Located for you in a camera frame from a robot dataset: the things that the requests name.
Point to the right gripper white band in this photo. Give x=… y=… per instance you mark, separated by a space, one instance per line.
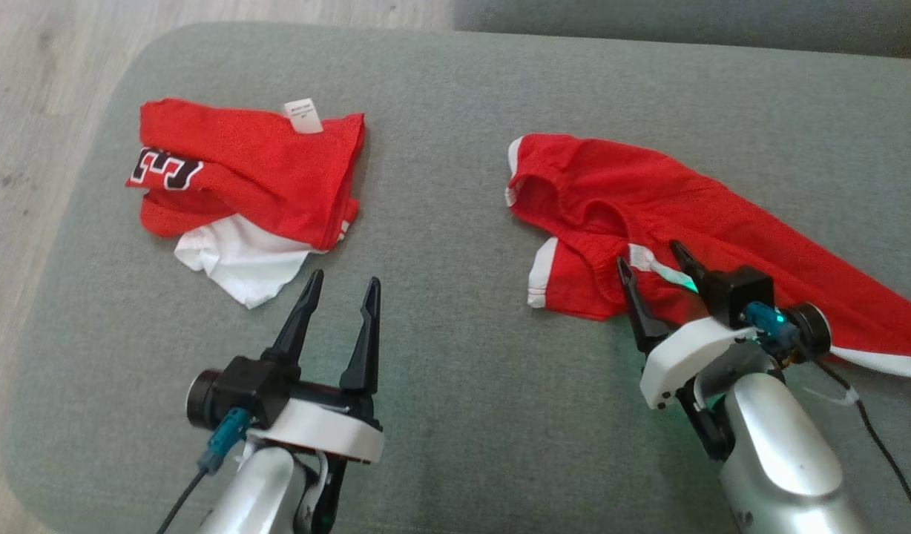
x=685 y=356

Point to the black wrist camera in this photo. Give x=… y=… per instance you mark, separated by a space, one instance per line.
x=240 y=389
x=741 y=293

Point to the grey sofa seat cushion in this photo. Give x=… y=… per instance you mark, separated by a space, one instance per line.
x=463 y=415

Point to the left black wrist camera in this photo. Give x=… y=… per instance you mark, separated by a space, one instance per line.
x=240 y=389

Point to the red shorts white trim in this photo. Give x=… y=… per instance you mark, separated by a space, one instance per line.
x=648 y=200

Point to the grey sofa back cushion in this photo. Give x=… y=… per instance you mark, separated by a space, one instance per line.
x=685 y=22

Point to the red white baseball jersey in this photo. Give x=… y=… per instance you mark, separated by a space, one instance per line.
x=270 y=167

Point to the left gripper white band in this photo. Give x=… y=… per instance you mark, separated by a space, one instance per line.
x=329 y=434

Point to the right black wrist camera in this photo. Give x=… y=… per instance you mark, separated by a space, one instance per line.
x=741 y=293

